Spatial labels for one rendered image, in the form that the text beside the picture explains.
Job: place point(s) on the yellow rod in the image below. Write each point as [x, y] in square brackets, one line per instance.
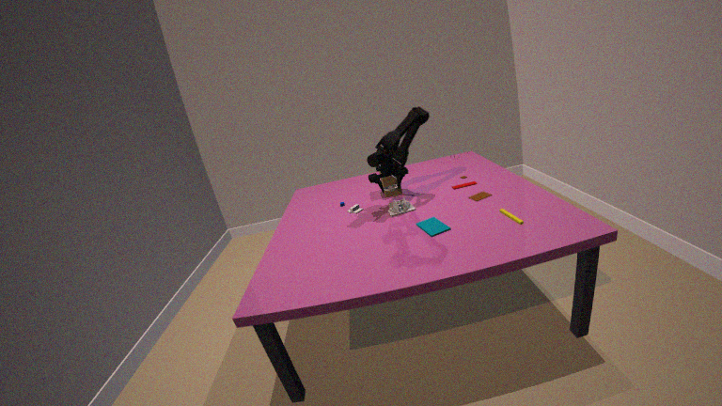
[512, 217]

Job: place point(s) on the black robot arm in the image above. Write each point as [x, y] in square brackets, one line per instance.
[391, 149]

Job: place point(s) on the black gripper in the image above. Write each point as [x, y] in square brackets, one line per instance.
[387, 170]

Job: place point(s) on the teal flat square plate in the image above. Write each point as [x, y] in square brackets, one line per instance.
[433, 226]

